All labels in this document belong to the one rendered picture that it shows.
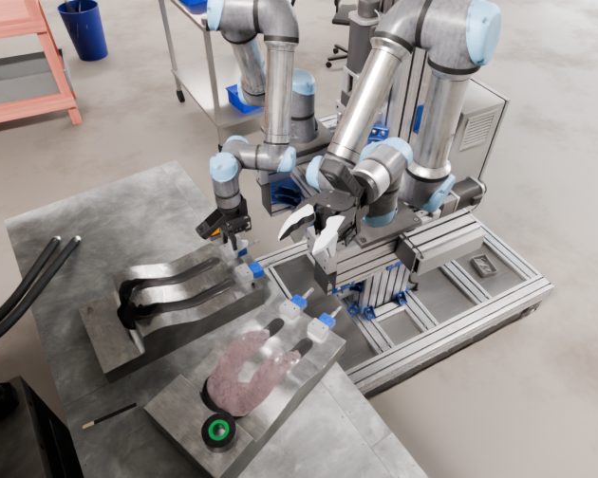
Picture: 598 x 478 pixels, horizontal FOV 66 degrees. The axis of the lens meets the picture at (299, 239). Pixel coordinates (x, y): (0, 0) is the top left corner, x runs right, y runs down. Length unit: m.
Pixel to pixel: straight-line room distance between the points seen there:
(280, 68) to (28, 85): 3.00
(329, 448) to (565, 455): 1.33
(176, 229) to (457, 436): 1.46
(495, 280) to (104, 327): 1.82
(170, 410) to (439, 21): 1.06
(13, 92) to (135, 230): 2.48
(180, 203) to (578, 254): 2.30
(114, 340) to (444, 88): 1.10
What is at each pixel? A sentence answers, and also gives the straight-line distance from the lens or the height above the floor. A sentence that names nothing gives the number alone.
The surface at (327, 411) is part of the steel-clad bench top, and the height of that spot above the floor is 0.80.
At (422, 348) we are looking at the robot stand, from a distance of 2.16.
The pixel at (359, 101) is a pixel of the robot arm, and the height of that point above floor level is 1.49.
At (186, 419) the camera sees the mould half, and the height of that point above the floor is 0.91.
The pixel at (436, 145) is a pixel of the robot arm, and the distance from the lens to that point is 1.19.
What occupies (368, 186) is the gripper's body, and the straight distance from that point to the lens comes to 0.88.
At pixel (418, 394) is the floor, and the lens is 2.29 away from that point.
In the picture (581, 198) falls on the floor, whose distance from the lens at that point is 3.60.
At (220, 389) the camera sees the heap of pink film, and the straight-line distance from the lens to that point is 1.25.
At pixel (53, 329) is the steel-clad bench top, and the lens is 1.63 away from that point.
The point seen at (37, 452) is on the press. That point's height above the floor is 0.78.
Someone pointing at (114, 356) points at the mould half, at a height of 0.86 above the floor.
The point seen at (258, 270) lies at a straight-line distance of 1.45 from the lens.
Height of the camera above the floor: 2.01
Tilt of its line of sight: 46 degrees down
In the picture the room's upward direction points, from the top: straight up
